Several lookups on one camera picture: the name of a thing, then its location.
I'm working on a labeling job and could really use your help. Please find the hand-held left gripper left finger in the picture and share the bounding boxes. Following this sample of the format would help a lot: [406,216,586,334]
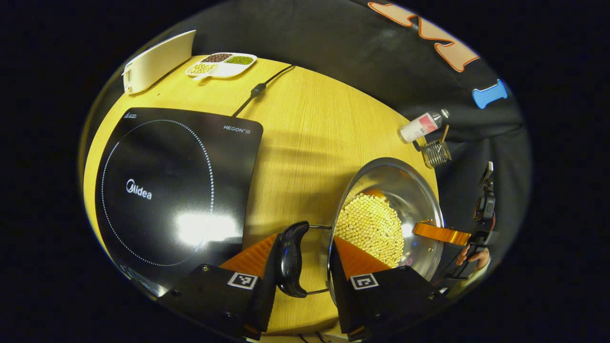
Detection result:
[159,232,283,341]

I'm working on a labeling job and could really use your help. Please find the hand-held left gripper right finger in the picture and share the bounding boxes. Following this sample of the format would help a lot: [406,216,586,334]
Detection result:
[329,236,451,341]

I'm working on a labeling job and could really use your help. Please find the stainless steel pot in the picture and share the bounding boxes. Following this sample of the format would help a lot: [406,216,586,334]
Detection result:
[276,157,446,308]

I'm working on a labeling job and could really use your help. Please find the black induction cooktop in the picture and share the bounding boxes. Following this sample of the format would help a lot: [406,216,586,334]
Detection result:
[94,107,264,298]

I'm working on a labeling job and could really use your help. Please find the pile of yellow soybeans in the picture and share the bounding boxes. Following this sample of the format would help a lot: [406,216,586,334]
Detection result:
[335,193,405,268]

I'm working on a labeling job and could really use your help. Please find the clear bottle pink label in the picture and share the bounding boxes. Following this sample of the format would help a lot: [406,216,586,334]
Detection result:
[399,109,450,143]

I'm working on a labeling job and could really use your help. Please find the white divided bean dish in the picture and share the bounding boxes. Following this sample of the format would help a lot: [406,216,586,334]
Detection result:
[185,52,258,80]

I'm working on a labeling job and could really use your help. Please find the white toaster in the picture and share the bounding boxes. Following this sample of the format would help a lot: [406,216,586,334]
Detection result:
[122,30,197,95]

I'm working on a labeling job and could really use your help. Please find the black power cable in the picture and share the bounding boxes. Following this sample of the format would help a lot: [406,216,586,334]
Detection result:
[232,64,296,117]

